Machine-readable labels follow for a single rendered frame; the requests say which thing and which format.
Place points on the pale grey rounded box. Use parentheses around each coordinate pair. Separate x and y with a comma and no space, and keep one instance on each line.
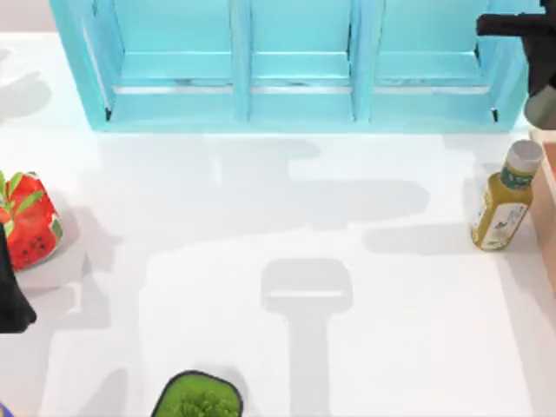
(542,108)

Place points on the yellow-green bottle with white cap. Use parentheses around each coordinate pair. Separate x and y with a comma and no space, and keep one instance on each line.
(501,208)

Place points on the light blue rack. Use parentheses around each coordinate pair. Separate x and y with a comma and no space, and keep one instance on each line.
(299,65)

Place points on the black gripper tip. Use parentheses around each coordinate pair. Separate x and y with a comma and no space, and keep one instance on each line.
(13,299)

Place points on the small blue object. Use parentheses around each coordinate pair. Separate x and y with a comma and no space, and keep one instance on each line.
(2,410)

